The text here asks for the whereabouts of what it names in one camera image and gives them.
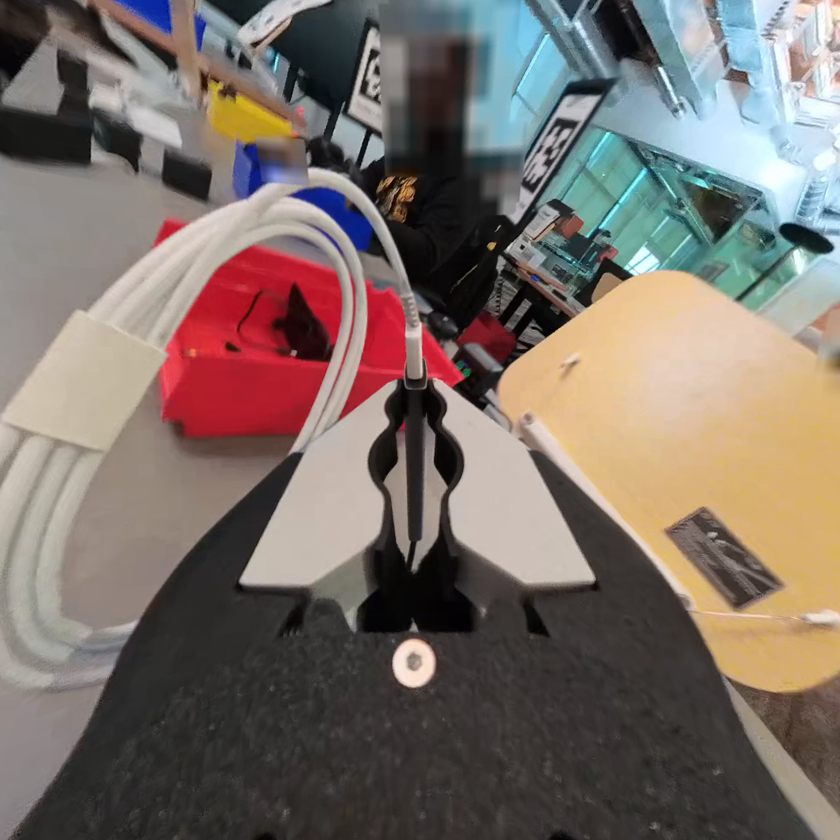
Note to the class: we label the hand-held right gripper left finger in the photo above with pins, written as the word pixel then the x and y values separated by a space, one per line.
pixel 315 525

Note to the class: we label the red storage box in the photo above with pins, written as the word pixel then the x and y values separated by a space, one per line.
pixel 489 338

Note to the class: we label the red plastic bin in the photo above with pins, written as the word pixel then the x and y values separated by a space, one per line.
pixel 262 400

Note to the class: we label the grey USB hub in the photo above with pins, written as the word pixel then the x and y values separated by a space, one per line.
pixel 415 472

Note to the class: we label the black bin divider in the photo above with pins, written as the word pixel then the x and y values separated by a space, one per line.
pixel 308 328

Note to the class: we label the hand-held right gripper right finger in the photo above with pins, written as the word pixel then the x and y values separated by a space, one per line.
pixel 518 525

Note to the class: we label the yellow plastic bin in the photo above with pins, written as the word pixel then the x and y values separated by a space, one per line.
pixel 243 118

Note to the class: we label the black floor lamp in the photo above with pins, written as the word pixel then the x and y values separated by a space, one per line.
pixel 804 237

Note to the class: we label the blue plastic bin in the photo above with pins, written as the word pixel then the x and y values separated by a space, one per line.
pixel 341 216
pixel 151 13

